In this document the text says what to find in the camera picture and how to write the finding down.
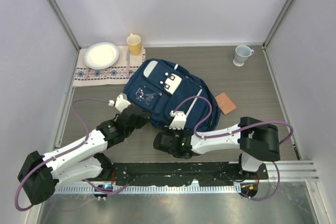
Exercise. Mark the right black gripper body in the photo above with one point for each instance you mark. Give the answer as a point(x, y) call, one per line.
point(176, 132)

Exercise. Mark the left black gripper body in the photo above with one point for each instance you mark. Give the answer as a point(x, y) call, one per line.
point(142, 120)

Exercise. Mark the navy blue student backpack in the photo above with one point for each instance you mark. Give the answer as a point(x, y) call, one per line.
point(161, 86)

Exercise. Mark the tan leather wallet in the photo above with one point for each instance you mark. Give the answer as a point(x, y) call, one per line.
point(225, 104)

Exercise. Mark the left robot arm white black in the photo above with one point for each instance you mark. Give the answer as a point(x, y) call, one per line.
point(42, 174)

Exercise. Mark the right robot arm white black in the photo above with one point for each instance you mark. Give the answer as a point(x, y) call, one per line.
point(258, 141)

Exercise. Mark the patterned cloth placemat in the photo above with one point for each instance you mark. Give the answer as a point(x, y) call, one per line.
point(116, 74)

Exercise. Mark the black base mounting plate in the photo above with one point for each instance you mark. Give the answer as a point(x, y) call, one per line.
point(180, 174)

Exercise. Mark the white paper plate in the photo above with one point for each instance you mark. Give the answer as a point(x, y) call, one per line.
point(101, 55)

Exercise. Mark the yellow mug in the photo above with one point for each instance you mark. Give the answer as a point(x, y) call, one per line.
point(134, 44)

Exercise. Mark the light blue footed cup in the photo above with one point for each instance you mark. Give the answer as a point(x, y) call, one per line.
point(242, 53)

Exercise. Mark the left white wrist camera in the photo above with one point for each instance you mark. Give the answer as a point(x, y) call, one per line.
point(120, 103)

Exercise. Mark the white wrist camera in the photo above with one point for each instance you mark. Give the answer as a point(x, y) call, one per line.
point(120, 103)
point(178, 120)

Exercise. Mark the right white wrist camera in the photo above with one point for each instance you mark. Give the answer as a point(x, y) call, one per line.
point(178, 120)

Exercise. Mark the pink handled fork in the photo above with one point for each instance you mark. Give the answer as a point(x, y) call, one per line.
point(87, 73)

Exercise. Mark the pink handled table knife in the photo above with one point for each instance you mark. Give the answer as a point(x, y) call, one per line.
point(128, 63)

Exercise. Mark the white slotted cable duct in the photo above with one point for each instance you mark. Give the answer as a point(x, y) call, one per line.
point(194, 188)

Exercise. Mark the aluminium frame rail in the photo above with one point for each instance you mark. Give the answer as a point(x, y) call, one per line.
point(289, 171)

